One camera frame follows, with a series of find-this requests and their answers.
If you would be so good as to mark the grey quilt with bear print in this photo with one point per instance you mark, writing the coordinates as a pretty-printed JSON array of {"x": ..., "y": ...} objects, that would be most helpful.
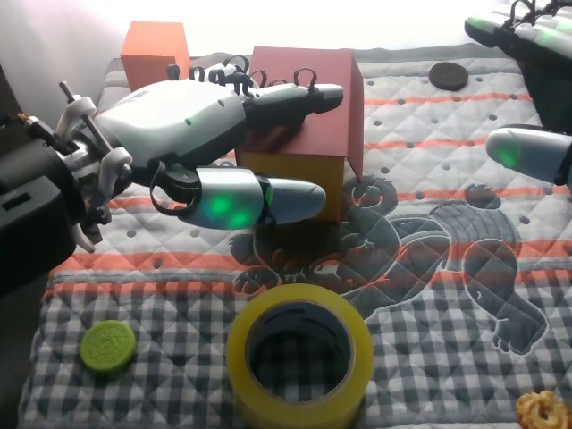
[{"x": 424, "y": 322}]

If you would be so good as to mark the brown sandwich cookie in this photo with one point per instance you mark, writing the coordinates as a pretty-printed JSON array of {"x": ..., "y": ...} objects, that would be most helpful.
[{"x": 448, "y": 76}]

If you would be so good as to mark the orange cube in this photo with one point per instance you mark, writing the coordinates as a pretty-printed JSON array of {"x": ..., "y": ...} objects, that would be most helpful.
[{"x": 154, "y": 44}]

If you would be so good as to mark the green sandwich cookie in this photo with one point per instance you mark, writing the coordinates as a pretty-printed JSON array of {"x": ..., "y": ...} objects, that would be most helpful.
[{"x": 107, "y": 348}]

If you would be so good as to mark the yellow tape roll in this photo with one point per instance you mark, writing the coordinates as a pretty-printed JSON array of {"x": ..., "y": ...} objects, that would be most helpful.
[{"x": 304, "y": 406}]

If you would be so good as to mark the yellow box with red lid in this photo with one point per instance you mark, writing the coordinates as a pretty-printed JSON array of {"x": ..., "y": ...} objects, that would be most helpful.
[{"x": 322, "y": 134}]

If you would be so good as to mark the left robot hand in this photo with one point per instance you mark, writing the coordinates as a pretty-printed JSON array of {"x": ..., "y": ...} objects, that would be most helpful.
[{"x": 174, "y": 120}]

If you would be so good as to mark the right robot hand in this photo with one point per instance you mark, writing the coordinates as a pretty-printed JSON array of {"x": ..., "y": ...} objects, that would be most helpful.
[{"x": 523, "y": 152}]

